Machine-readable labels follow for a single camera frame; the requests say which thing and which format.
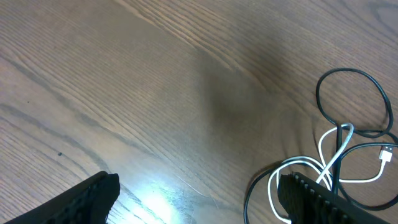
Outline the black usb cable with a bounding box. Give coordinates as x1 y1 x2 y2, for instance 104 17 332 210
243 68 398 224

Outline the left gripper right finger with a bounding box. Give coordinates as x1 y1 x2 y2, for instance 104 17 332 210
277 172 392 224

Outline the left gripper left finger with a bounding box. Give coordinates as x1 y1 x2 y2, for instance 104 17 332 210
6 171 121 224

